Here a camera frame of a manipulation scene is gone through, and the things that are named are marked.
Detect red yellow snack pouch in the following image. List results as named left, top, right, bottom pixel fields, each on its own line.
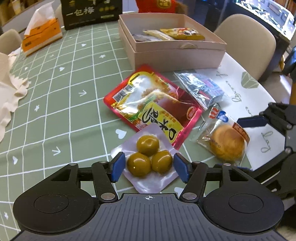
left=103, top=65, right=203, bottom=149

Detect round pastry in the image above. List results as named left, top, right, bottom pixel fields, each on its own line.
left=191, top=103, right=250, bottom=165

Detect green grid tablecloth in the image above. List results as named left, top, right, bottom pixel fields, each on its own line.
left=0, top=21, right=232, bottom=241

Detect black plum gift box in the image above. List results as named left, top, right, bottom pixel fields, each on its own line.
left=61, top=0, right=122, bottom=30

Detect red plush toy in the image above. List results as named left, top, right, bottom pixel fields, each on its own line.
left=136, top=0, right=188, bottom=15

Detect beige chair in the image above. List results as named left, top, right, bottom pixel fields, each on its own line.
left=0, top=29, right=22, bottom=55
left=214, top=14, right=276, bottom=80

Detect beige chair right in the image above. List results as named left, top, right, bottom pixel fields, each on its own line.
left=214, top=14, right=276, bottom=80

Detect orange tissue box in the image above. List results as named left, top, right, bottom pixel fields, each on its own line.
left=22, top=1, right=63, bottom=57

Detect green plums vacuum pack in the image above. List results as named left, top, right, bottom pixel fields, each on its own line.
left=111, top=123, right=178, bottom=193

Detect clear blue snack packet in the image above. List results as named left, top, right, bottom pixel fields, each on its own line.
left=174, top=70, right=225, bottom=110

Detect pink cardboard box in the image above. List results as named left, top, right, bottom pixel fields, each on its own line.
left=118, top=13, right=227, bottom=72

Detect cream paper bag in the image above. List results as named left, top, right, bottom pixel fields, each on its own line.
left=1, top=53, right=30, bottom=141

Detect snacks inside pink box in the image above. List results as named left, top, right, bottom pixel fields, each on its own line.
left=132, top=28, right=205, bottom=42

